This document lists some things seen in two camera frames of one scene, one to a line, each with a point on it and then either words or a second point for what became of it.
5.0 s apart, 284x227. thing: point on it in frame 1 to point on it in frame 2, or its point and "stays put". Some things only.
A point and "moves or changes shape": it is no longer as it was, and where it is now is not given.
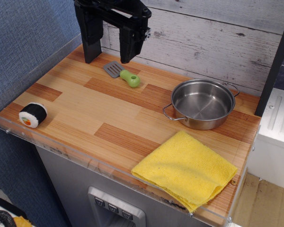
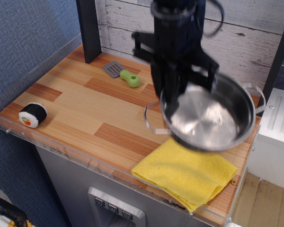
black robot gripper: [128, 13] to [175, 46]
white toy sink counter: [271, 156] stays put
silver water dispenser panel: [111, 211] stays put
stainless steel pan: [204, 103] moves or changes shape
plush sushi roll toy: [32, 114] stays put
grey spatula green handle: [115, 70] stays put
